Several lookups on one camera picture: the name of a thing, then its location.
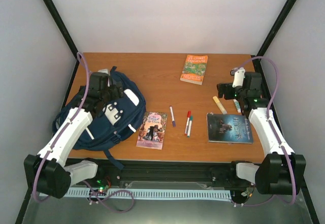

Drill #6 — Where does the navy blue backpack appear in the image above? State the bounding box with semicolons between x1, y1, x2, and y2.
52;67;146;170

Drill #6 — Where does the orange Treehouse book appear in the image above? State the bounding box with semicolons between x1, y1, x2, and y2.
180;54;208;85

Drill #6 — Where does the pink Taming of Shrew book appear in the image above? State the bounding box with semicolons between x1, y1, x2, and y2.
136;112;168;150

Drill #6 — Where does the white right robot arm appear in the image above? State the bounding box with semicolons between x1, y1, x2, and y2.
217;68;306;196

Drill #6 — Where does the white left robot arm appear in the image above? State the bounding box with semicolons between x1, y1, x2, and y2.
23;72;123;203

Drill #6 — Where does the white glue stick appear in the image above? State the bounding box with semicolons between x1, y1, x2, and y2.
233;99;241;113

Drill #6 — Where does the yellow highlighter pen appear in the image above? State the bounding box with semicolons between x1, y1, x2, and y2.
212;96;227;114

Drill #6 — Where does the dark blue Wuthering Heights book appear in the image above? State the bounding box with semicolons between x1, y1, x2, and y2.
206;113;253;144

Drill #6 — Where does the red cap whiteboard marker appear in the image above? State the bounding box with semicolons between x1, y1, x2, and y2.
184;111;191;135

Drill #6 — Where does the green cap whiteboard marker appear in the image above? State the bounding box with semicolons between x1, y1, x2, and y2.
186;115;193;138

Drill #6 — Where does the purple cap whiteboard marker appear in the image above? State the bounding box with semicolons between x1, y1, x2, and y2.
169;106;176;127

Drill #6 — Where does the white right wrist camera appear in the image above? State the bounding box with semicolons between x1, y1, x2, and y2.
230;67;245;88

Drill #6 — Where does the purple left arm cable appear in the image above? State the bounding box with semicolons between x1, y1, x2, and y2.
31;51;92;203

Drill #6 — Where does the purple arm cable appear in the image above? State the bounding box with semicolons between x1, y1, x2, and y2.
232;55;298;207
31;51;92;203

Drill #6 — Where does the black aluminium frame rail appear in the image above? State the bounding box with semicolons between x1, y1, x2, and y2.
63;157;257;189

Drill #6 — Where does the light blue slotted cable duct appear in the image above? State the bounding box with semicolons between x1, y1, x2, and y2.
39;187;232;202

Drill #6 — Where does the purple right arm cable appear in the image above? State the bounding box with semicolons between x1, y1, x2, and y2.
232;55;298;207

